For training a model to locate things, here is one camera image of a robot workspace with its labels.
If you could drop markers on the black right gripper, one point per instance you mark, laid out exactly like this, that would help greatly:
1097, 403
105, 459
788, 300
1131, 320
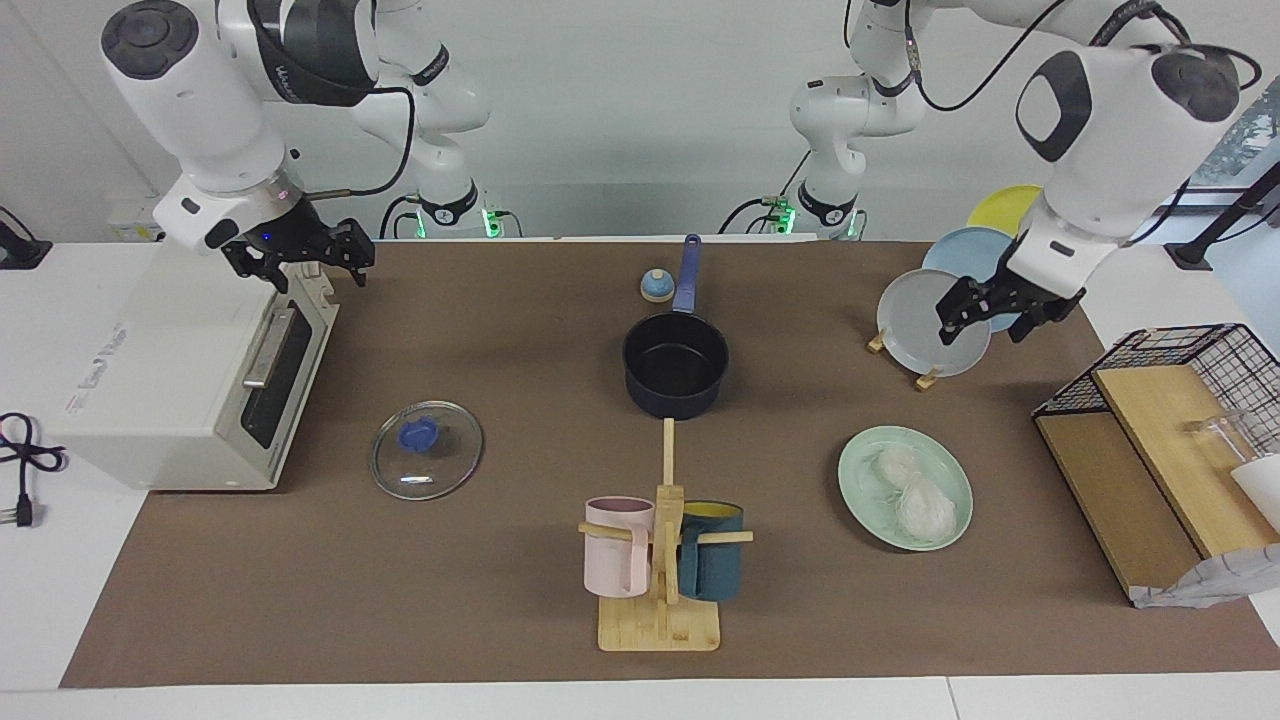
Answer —
285, 235

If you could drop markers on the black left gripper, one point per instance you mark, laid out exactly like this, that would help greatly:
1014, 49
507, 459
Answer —
1030, 295

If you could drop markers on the white vermicelli nest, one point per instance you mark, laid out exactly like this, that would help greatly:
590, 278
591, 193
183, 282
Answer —
898, 465
925, 512

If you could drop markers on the glass lid blue knob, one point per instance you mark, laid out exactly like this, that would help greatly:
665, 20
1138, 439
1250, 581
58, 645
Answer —
440, 465

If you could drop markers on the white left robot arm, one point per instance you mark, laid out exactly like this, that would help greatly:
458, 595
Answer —
1110, 150

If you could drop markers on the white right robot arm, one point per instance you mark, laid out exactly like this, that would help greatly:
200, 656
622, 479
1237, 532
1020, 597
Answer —
220, 110

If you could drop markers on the light blue plate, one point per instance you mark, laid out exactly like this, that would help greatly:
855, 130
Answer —
970, 255

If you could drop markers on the grey plate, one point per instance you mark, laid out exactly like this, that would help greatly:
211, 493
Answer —
915, 325

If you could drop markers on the wooden plate rack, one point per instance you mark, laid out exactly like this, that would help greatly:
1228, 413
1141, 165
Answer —
928, 380

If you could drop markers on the yellow plate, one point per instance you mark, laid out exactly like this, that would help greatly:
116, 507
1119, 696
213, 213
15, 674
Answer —
1005, 208

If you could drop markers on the light green plate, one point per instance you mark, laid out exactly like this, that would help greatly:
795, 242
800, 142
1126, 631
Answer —
860, 500

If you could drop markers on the white toaster oven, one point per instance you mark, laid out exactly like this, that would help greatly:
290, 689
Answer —
170, 350

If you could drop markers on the wooden two-tier shelf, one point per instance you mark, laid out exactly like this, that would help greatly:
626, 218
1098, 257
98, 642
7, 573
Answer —
1170, 450

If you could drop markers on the clear glass cup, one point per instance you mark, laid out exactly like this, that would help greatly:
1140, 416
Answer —
1215, 435

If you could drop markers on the window with outdoor view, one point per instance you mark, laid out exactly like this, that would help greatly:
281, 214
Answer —
1245, 140

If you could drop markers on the white cup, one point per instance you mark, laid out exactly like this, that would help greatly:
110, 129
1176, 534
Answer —
1262, 490

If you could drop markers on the dark blue saucepan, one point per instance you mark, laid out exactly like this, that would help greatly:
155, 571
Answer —
675, 370

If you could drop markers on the grey crumpled bag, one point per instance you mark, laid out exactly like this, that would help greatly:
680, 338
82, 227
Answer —
1220, 580

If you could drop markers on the brown table mat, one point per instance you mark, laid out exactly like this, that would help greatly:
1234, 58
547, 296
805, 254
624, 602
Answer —
450, 580

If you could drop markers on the dark teal mug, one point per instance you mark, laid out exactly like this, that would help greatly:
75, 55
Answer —
715, 565

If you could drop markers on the pink mug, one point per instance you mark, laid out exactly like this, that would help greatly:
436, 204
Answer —
615, 560

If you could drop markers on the wooden mug tree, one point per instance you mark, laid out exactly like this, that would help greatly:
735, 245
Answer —
660, 630

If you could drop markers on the black desk clamp mount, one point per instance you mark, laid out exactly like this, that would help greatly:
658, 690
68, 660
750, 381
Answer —
15, 250

